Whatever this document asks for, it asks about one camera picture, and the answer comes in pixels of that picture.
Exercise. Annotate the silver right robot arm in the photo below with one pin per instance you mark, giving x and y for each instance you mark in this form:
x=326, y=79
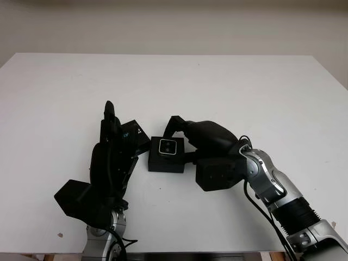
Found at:
x=277, y=176

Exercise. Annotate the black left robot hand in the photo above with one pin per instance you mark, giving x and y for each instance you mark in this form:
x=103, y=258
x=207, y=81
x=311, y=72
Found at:
x=106, y=163

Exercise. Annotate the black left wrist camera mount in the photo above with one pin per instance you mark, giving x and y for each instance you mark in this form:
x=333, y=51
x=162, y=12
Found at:
x=73, y=198

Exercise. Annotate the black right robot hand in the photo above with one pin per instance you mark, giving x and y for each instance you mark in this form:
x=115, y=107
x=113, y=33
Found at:
x=212, y=138

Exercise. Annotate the black RealSense box lid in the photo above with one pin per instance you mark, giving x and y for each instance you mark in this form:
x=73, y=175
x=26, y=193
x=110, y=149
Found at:
x=136, y=136

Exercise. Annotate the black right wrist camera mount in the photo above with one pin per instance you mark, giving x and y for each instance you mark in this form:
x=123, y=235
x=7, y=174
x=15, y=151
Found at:
x=217, y=174

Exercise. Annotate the small silver camera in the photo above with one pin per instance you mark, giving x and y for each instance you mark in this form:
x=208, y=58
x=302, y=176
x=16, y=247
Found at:
x=167, y=146

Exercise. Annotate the black box base with insert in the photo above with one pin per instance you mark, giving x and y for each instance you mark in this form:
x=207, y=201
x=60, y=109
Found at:
x=163, y=167

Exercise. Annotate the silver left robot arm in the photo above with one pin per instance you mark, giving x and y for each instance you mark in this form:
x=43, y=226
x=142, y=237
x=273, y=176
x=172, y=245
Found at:
x=98, y=242

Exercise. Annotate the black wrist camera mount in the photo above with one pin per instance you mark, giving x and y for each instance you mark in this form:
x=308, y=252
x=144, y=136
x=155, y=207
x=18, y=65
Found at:
x=73, y=198
x=217, y=174

